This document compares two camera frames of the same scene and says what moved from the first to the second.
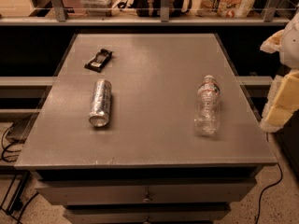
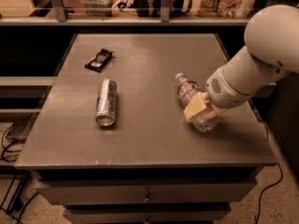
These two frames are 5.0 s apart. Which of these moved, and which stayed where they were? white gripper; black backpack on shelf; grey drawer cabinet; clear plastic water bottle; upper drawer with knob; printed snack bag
Moved: clear plastic water bottle; white gripper
Stayed: black backpack on shelf; printed snack bag; grey drawer cabinet; upper drawer with knob
